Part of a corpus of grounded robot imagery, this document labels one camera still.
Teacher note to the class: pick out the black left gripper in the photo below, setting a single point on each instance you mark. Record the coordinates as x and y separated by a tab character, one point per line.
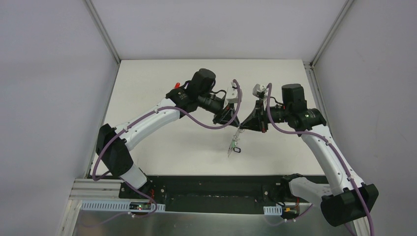
224	113

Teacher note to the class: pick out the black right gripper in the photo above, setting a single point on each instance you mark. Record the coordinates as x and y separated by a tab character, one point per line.
260	114

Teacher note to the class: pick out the key with green tag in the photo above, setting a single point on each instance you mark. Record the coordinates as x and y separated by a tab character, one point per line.
232	145

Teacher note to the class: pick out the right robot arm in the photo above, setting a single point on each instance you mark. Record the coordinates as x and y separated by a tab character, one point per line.
346	197

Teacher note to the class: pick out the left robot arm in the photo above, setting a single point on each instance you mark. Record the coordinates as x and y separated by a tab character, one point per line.
194	99

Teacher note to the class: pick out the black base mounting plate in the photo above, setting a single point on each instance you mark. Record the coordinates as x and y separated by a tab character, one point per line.
221	194

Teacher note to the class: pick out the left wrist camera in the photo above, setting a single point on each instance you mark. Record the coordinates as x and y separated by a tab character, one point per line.
232	94

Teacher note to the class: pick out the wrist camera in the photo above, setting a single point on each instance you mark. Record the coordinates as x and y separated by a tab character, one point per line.
232	94
260	91

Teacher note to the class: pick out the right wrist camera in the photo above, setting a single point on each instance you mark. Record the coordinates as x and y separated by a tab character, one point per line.
260	91

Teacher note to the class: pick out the white slotted cable duct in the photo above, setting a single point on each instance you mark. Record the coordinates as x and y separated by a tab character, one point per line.
121	206

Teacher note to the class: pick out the aluminium frame rail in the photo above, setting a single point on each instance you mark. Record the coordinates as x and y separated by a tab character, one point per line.
88	189

